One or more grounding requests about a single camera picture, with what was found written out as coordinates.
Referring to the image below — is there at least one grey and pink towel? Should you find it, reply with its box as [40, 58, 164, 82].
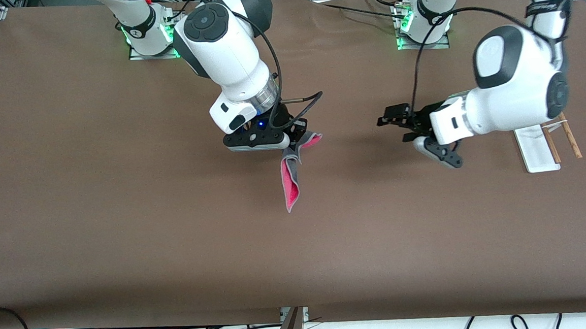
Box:
[278, 131, 327, 214]

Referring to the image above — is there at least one white rack with wooden rods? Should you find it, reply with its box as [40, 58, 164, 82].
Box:
[513, 111, 584, 174]

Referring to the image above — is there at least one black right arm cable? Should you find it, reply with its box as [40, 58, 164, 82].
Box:
[202, 0, 325, 135]

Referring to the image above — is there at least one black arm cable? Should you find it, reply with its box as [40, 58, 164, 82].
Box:
[403, 0, 582, 117]
[202, 0, 325, 135]

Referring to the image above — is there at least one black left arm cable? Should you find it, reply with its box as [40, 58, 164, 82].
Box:
[403, 0, 582, 117]

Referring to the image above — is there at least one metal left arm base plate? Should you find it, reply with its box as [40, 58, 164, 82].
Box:
[394, 0, 451, 52]

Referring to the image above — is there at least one long black table cable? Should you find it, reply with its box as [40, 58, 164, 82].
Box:
[308, 0, 407, 25]

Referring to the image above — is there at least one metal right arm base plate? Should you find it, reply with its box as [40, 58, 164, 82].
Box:
[126, 11, 184, 61]

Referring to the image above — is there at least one metal bracket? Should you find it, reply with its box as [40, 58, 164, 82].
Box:
[280, 306, 309, 324]

